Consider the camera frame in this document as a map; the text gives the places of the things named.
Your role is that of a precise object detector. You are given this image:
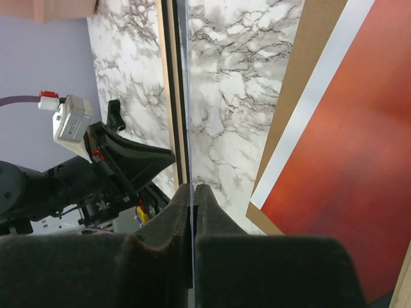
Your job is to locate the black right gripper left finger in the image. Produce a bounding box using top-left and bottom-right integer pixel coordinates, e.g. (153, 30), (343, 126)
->
(1, 184), (191, 307)

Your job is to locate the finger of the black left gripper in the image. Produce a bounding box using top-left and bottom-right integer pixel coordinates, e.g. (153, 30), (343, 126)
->
(136, 184), (170, 225)

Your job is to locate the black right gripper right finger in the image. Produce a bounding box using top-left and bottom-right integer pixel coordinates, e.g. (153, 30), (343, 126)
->
(194, 184), (367, 307)

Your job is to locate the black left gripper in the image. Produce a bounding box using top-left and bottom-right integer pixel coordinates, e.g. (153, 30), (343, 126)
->
(1, 122), (175, 228)

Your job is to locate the clear acrylic glass sheet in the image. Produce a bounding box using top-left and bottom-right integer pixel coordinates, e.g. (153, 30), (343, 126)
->
(184, 1), (195, 293)

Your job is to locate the wooden picture frame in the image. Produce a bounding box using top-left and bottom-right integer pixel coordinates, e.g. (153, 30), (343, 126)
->
(156, 1), (189, 187)

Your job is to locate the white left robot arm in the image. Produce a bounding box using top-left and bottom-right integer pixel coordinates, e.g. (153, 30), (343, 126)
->
(1, 122), (175, 235)

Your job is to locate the red sunset photo print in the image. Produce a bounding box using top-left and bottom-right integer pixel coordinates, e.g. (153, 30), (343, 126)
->
(250, 1), (410, 302)

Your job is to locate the pink plastic storage box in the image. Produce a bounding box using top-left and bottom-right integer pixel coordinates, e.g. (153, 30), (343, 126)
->
(1, 0), (98, 24)

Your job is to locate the brown cardboard backing board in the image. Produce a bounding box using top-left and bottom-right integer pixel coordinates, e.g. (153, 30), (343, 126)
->
(245, 0), (349, 237)

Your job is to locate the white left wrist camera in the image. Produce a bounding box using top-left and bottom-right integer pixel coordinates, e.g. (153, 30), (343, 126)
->
(38, 91), (92, 163)

